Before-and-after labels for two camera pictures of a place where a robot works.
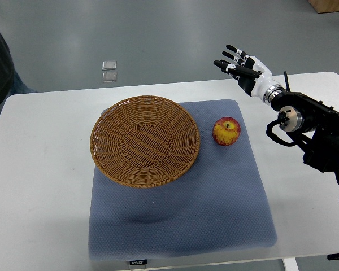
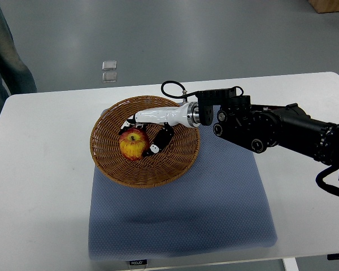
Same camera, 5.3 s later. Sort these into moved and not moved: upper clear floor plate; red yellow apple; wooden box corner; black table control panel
Moved: red yellow apple
Not moved: black table control panel; upper clear floor plate; wooden box corner
